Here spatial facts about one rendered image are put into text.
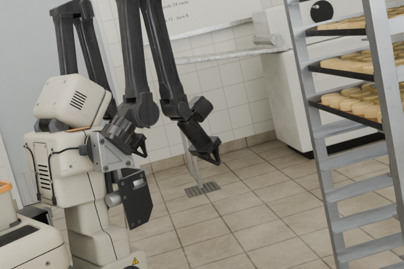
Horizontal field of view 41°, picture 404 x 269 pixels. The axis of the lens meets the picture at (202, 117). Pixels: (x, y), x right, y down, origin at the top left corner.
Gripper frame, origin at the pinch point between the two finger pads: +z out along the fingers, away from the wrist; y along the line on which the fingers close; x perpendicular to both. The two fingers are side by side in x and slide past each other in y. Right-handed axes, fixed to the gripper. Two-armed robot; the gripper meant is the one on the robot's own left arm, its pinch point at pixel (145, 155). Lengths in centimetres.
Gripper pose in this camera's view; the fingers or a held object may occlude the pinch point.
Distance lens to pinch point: 210.3
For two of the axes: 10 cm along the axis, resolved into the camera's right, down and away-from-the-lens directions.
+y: -6.3, -0.1, 7.8
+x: -5.6, 7.0, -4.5
